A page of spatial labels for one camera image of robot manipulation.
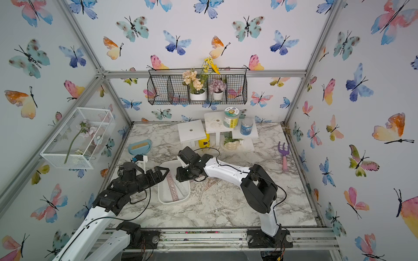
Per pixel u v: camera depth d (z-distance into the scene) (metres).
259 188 0.48
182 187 0.90
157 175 0.67
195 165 0.62
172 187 0.89
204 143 0.99
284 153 1.05
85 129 0.75
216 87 0.89
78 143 0.70
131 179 0.60
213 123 0.89
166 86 0.98
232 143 0.99
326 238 0.76
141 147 1.07
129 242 0.63
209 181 0.92
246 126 0.89
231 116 0.82
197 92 0.93
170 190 0.89
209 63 0.82
